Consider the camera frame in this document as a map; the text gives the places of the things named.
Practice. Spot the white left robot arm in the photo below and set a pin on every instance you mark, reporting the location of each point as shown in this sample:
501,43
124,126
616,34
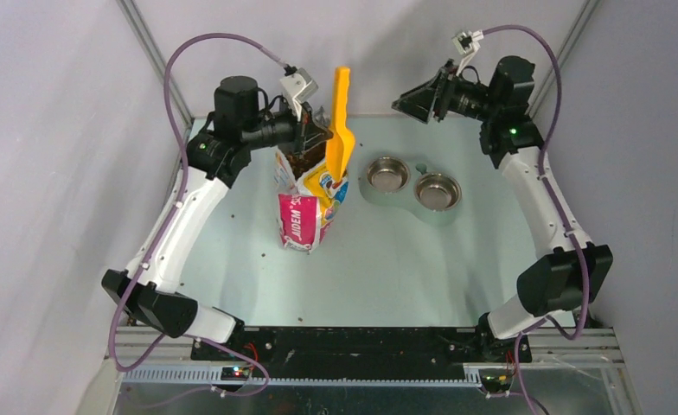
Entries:
239,124

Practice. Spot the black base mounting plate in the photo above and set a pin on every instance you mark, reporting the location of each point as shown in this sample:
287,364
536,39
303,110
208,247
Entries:
368,354

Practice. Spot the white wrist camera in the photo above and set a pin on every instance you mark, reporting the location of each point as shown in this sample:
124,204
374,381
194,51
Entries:
298,86
467,44

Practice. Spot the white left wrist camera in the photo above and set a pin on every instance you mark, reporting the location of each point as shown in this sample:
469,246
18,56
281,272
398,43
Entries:
298,86

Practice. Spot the left steel bowl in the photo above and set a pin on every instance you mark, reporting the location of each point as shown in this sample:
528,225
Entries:
388,174

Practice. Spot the right steel bowl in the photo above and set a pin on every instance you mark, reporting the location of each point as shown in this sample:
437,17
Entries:
437,192

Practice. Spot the steel bowl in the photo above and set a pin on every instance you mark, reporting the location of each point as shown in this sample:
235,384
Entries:
388,174
437,192

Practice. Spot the pale green bowl stand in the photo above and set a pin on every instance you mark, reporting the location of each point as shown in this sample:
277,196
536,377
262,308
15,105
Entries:
405,199

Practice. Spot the pet food bag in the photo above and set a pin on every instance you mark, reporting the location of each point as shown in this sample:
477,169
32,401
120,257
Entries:
308,198

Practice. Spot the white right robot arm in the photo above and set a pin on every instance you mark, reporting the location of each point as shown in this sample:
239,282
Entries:
570,268

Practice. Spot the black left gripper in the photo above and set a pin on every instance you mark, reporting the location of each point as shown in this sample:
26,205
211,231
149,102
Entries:
309,130

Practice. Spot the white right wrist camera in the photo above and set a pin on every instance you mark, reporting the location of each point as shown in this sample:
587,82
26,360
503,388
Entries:
467,44

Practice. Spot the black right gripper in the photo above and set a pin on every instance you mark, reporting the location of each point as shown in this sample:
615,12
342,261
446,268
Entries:
419,102

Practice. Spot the yellow plastic scoop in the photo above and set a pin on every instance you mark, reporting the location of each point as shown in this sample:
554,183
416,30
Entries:
340,147

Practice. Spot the aluminium frame rail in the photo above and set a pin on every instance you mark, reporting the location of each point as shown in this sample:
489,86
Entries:
169,361

